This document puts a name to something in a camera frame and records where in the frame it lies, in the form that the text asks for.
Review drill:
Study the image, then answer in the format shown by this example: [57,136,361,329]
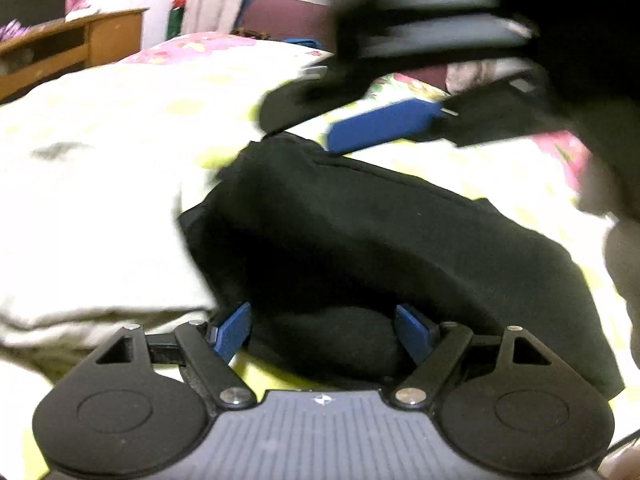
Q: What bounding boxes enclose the pink floral bedsheet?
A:
[120,32,591,191]

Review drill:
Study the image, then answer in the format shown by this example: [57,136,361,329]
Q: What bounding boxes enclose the wooden desk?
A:
[0,7,150,103]

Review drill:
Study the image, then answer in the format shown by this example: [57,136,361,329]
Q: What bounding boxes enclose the green and red bag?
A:
[167,0,193,38]

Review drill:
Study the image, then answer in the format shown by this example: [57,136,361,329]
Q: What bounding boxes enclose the grey folded garment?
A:
[0,130,241,361]

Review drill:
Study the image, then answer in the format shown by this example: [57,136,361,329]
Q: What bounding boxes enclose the blue cloth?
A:
[282,37,326,51]

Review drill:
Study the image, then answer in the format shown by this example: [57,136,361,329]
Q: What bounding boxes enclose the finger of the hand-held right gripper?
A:
[257,0,536,138]
[324,72,572,154]

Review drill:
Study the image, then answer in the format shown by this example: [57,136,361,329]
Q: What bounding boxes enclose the black pants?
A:
[177,132,626,401]

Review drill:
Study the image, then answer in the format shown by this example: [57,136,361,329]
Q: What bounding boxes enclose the maroon couch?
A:
[239,0,341,46]

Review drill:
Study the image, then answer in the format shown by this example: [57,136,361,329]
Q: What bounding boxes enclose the person's right hand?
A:
[574,155,640,361]

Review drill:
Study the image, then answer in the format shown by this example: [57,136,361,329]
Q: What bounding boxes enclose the pink papers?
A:
[0,19,36,41]

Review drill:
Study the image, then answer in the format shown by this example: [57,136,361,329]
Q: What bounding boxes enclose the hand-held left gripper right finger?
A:
[391,303,553,409]

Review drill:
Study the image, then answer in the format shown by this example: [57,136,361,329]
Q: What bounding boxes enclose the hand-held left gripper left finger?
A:
[94,301,256,409]

